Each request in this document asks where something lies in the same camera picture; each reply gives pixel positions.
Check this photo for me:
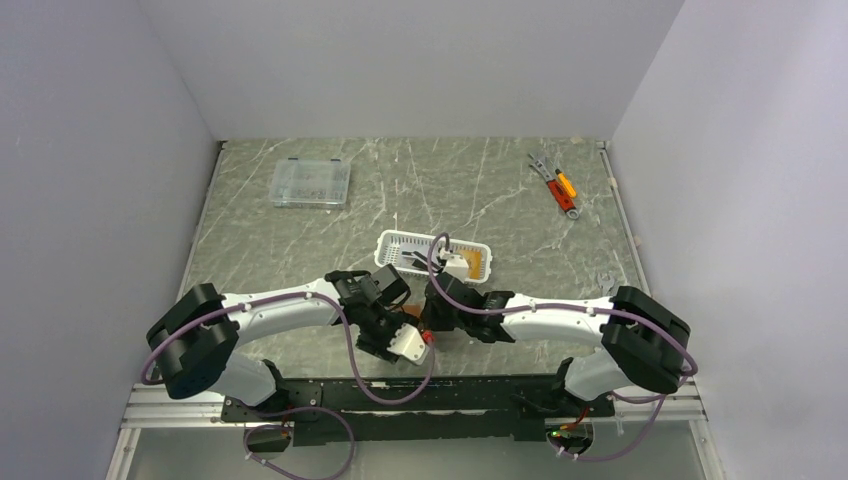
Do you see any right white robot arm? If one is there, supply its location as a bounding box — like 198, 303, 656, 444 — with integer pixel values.
421, 273, 695, 415

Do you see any brown leather card holder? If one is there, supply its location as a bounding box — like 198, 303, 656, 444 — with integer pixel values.
402, 305, 423, 319

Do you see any red adjustable wrench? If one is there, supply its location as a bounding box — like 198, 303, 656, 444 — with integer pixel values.
546, 180, 579, 220

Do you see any yellow handled screwdriver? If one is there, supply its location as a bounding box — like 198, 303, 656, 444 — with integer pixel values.
555, 168, 577, 198

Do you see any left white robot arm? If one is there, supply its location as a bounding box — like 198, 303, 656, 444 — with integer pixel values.
142, 265, 429, 420

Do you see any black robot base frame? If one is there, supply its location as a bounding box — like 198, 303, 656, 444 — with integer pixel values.
221, 374, 615, 446

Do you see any white plastic basket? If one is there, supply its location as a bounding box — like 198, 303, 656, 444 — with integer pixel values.
373, 230, 493, 284

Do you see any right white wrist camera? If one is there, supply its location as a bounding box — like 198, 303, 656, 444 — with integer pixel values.
439, 250, 470, 281

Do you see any clear plastic organizer box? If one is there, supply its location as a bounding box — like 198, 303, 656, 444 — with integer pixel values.
268, 157, 351, 210

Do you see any white striped card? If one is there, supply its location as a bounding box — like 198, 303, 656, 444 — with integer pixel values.
391, 243, 443, 272

